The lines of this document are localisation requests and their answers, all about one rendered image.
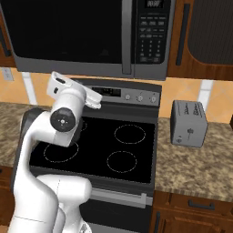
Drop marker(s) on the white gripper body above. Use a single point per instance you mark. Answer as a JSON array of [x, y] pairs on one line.
[[91, 97]]

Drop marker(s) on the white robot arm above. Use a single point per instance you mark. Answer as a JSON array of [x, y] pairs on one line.
[[36, 188]]

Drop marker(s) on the black microwave door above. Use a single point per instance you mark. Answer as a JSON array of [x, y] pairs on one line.
[[66, 30]]

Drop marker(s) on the black and steel microwave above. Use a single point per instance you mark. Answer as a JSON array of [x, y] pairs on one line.
[[151, 36]]

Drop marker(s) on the black oven door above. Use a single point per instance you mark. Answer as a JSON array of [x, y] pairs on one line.
[[121, 217]]

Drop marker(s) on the wooden cupboard door, dark panel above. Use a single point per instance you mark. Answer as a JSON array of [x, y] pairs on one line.
[[209, 36]]

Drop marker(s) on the wooden base cupboard door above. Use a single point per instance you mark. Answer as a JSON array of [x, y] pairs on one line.
[[194, 223]]

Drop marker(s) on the steel stove knob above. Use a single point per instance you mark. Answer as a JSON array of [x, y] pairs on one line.
[[153, 99], [127, 97], [139, 98]]

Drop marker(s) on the black and steel stove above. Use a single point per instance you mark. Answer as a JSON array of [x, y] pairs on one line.
[[121, 151]]

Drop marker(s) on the grey toaster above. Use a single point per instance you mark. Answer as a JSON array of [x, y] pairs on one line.
[[188, 126]]

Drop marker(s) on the wooden base cupboard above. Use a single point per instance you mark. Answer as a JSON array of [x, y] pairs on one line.
[[4, 194]]

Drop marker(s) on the wooden drawer front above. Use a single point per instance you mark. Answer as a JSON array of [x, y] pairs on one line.
[[179, 201]]

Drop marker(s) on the white wall socket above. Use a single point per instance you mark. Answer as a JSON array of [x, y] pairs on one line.
[[7, 74]]

